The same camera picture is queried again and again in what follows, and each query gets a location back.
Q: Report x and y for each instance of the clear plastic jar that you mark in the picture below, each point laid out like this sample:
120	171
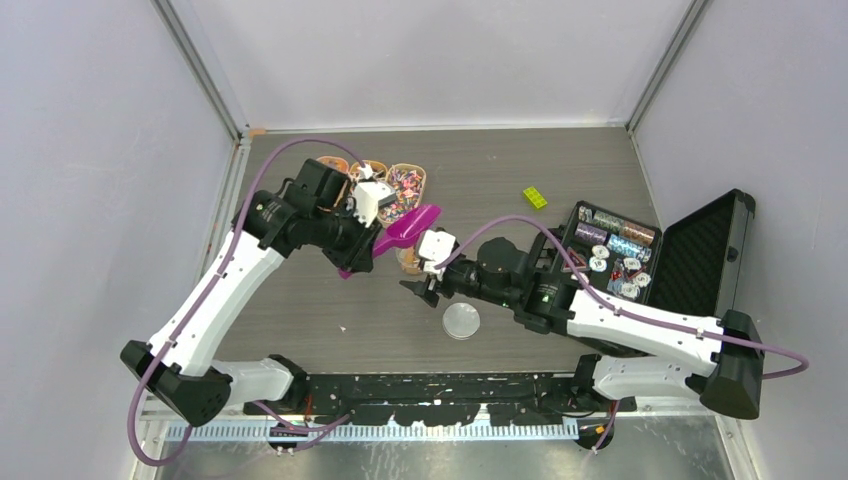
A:
409	261

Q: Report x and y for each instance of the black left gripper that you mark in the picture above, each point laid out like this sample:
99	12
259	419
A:
358	255

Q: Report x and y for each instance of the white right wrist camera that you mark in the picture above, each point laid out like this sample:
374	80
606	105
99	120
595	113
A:
434	248

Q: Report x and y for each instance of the clear round jar lid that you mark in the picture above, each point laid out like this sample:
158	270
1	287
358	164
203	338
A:
461	321

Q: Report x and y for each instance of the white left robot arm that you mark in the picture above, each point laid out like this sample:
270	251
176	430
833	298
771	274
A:
179	361

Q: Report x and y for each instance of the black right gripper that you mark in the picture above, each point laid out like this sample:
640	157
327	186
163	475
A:
423	288

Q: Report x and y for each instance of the yellow-green toy brick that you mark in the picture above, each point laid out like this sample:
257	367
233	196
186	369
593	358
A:
534	198

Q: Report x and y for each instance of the pink oval candy tray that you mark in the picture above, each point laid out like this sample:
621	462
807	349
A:
336	163

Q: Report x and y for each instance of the magenta plastic scoop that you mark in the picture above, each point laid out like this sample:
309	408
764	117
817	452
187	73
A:
404	232

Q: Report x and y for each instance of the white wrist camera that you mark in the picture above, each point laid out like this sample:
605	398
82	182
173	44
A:
434	248
370	195

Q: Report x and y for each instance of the yellow tray with ball lollipops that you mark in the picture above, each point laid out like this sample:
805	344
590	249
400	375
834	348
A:
374	169

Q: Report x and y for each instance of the black poker chip case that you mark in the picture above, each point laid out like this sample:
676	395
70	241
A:
691	267

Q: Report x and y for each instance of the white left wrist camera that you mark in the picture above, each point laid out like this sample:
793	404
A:
370	195

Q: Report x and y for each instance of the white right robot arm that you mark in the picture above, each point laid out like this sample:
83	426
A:
640	350

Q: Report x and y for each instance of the tan tray with swirl lollipops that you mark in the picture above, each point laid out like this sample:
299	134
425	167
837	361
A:
408	182

